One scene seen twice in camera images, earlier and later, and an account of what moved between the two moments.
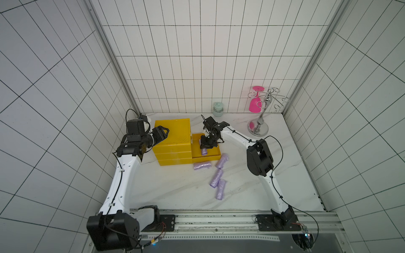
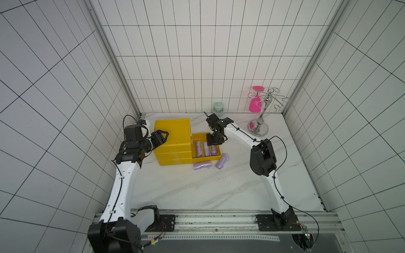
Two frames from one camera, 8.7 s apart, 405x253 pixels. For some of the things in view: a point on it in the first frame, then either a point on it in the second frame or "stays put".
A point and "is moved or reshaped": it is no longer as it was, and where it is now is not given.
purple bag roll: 224,158 stays put
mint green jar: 218,109 stays put
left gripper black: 160,134 stays put
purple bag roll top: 204,152 is moved or reshaped
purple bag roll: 214,181 → 206,149
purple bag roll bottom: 221,189 → 213,151
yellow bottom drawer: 213,154 stays put
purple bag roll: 201,165 stays put
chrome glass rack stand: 259,128 stays put
